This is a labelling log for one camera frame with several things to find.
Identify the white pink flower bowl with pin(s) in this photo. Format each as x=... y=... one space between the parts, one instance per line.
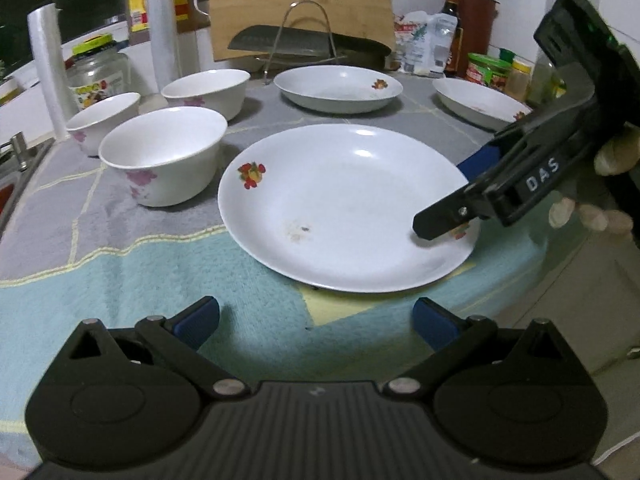
x=160 y=172
x=210 y=101
x=100 y=127

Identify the white and blue bag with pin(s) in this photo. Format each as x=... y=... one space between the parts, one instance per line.
x=435 y=45

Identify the dark soy sauce bottle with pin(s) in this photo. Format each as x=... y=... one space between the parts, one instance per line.
x=452 y=25

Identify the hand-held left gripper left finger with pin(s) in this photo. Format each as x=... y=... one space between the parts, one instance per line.
x=197 y=320

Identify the glass jar with green lid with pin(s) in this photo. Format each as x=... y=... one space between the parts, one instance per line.
x=100 y=75

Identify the yellow lidded jar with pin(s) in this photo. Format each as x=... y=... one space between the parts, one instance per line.
x=519 y=80

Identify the brown knife block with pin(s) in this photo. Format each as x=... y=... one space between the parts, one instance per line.
x=480 y=25

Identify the steel sink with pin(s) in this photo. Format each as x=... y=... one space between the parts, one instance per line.
x=15 y=185

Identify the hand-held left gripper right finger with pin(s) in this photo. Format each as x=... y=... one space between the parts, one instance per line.
x=435 y=322

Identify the green lidded red label jar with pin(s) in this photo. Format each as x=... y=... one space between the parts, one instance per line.
x=487 y=74

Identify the metal soap dispenser pump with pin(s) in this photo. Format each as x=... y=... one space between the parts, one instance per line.
x=20 y=152

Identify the green capped bottle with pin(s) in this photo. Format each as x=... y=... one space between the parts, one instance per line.
x=506 y=54

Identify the white flower print plate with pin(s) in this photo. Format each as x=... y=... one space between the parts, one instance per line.
x=340 y=200
x=330 y=87
x=470 y=99

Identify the red and white bag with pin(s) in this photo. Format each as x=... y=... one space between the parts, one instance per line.
x=406 y=35

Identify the grey and blue checked mat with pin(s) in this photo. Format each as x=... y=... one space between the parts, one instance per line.
x=150 y=270

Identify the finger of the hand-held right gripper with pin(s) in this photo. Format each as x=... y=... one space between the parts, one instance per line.
x=480 y=161
x=440 y=220

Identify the person's right hand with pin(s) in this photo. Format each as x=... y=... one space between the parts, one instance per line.
x=617 y=157

